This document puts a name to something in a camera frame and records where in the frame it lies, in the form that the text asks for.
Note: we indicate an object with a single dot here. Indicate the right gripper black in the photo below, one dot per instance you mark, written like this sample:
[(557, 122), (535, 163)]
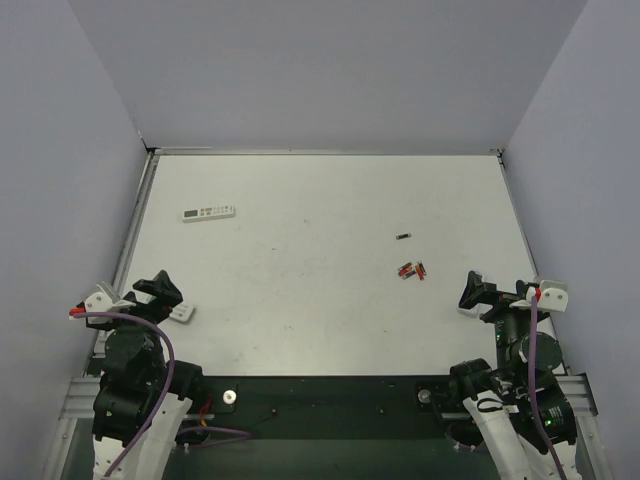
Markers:
[(491, 304)]

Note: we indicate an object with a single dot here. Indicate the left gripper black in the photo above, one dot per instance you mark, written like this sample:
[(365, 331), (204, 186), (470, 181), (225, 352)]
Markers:
[(145, 302)]

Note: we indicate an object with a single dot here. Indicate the white remote being loaded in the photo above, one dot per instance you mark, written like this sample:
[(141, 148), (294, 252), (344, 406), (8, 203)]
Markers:
[(182, 313)]

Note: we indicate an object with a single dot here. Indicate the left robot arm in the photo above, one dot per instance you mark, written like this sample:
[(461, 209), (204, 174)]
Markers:
[(144, 390)]

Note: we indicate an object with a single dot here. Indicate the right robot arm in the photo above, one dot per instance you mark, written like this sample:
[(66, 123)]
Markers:
[(519, 409)]

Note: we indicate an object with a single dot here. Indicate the white remote with display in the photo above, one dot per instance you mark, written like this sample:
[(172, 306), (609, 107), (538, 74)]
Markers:
[(220, 212)]

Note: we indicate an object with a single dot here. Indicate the red battery right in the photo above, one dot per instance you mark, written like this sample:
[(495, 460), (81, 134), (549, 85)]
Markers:
[(420, 270)]

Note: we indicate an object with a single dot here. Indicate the red battery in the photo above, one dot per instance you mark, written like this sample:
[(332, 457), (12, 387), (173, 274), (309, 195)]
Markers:
[(405, 269), (420, 270)]

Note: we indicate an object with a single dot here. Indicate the orange black battery middle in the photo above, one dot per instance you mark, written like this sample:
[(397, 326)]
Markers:
[(413, 271)]

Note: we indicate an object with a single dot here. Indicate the red battery left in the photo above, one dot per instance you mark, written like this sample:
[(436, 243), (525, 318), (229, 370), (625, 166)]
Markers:
[(405, 269)]

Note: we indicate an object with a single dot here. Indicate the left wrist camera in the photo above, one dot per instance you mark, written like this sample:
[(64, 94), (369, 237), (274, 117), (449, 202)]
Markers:
[(101, 298)]

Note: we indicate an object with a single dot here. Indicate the aluminium frame rail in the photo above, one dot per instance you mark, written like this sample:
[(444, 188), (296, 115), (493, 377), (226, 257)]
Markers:
[(342, 391)]

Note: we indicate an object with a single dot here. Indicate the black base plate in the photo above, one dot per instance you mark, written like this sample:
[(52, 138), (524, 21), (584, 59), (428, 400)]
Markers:
[(326, 422)]

